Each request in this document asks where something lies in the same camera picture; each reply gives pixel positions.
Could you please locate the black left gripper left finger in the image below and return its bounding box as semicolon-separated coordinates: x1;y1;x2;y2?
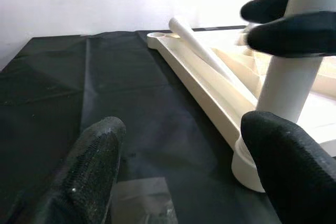
34;115;127;224

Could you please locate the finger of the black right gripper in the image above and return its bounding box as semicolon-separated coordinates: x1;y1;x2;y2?
240;0;292;25
246;10;336;58

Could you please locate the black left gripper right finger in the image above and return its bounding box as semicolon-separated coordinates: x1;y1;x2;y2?
240;110;336;224

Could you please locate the white plastic table leg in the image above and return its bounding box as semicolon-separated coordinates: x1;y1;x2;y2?
168;16;258;109
254;0;336;125

